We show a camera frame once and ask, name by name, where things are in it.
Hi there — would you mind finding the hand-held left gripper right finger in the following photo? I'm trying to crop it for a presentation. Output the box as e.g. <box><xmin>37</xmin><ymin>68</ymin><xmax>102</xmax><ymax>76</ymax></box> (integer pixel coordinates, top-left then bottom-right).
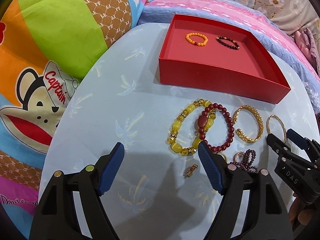
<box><xmin>197</xmin><ymin>142</ymin><xmax>294</xmax><ymax>240</ymax></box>

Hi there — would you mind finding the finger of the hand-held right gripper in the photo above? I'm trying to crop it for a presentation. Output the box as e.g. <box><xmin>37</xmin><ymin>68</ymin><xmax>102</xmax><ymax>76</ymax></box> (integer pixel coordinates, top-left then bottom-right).
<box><xmin>287</xmin><ymin>129</ymin><xmax>320</xmax><ymax>166</ymax></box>
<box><xmin>266</xmin><ymin>133</ymin><xmax>315</xmax><ymax>170</ymax></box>

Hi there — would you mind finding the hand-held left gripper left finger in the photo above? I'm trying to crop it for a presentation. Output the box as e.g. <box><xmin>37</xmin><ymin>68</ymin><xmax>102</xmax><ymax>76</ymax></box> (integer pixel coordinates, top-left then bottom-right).
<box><xmin>29</xmin><ymin>142</ymin><xmax>125</xmax><ymax>240</ymax></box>

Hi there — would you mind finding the small gold hoop earring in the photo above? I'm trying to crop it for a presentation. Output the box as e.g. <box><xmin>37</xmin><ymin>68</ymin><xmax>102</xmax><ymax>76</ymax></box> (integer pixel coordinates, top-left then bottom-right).
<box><xmin>184</xmin><ymin>164</ymin><xmax>199</xmax><ymax>179</ymax></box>

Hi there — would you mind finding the thin gold bangle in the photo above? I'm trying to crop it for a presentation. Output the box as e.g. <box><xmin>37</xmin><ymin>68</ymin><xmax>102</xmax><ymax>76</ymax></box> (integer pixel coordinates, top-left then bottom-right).
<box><xmin>266</xmin><ymin>114</ymin><xmax>290</xmax><ymax>143</ymax></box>

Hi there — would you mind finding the wide gold cuff bangle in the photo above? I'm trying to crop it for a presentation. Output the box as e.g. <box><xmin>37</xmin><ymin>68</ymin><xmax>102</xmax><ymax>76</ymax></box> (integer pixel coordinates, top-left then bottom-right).
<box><xmin>232</xmin><ymin>105</ymin><xmax>264</xmax><ymax>142</ymax></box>

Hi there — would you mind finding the purple bead string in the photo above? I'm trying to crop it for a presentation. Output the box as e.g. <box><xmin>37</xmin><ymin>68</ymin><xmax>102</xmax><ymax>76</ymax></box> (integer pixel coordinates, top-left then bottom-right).
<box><xmin>239</xmin><ymin>149</ymin><xmax>258</xmax><ymax>173</ymax></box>

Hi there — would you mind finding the red bead bracelet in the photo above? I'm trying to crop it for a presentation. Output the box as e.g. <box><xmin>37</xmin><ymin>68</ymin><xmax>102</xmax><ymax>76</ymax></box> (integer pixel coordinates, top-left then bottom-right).
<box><xmin>197</xmin><ymin>102</ymin><xmax>235</xmax><ymax>153</ymax></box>

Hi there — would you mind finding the yellow bead bracelet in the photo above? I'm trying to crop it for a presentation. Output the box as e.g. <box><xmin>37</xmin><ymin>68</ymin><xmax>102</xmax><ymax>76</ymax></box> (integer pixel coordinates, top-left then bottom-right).
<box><xmin>167</xmin><ymin>99</ymin><xmax>217</xmax><ymax>155</ymax></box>

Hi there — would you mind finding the red cardboard box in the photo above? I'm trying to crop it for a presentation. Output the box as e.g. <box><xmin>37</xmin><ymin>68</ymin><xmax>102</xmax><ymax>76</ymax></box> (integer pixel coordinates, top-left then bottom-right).
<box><xmin>154</xmin><ymin>14</ymin><xmax>292</xmax><ymax>104</ymax></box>

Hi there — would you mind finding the person's right hand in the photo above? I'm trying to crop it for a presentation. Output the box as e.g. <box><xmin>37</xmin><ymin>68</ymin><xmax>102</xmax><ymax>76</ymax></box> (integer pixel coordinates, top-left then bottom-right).
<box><xmin>289</xmin><ymin>197</ymin><xmax>313</xmax><ymax>233</ymax></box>

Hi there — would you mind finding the pink crumpled cloth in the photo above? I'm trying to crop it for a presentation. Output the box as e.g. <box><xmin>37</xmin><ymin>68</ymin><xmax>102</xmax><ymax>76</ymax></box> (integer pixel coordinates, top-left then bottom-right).
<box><xmin>294</xmin><ymin>27</ymin><xmax>320</xmax><ymax>76</ymax></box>

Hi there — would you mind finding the pink blue striped pillow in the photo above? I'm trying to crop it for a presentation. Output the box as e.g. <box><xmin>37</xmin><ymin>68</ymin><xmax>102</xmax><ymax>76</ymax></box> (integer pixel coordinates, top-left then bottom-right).
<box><xmin>136</xmin><ymin>0</ymin><xmax>320</xmax><ymax>120</ymax></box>

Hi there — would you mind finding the colourful monkey cartoon pillow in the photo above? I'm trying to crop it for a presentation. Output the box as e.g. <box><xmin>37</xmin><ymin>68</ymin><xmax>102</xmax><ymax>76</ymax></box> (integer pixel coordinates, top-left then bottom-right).
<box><xmin>0</xmin><ymin>0</ymin><xmax>155</xmax><ymax>240</ymax></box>

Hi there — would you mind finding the dark brown bead bracelet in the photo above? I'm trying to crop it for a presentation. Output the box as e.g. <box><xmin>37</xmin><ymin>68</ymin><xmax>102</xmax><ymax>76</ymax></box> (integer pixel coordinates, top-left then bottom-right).
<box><xmin>215</xmin><ymin>36</ymin><xmax>240</xmax><ymax>51</ymax></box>

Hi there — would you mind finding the orange bead bracelet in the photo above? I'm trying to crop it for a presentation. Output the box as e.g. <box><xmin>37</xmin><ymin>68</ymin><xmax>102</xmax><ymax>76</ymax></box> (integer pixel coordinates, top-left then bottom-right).
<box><xmin>185</xmin><ymin>32</ymin><xmax>208</xmax><ymax>47</ymax></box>

